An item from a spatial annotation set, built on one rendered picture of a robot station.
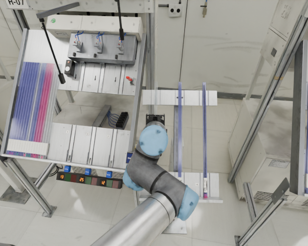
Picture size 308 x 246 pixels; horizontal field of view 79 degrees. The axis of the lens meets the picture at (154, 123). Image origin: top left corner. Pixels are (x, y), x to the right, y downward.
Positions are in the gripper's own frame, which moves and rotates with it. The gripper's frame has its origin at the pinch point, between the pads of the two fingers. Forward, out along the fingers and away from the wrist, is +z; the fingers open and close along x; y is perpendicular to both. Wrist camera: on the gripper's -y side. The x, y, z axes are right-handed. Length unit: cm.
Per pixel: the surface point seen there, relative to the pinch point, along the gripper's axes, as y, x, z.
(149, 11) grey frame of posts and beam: 53, 4, 13
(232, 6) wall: 112, -80, 139
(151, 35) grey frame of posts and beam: 45.3, 3.1, 20.7
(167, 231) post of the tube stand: -83, -9, 40
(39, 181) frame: -47, 81, 40
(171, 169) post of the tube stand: -25.1, -8.6, 14.4
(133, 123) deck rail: 0.5, 11.0, 8.6
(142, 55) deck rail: 34.2, 7.5, 16.9
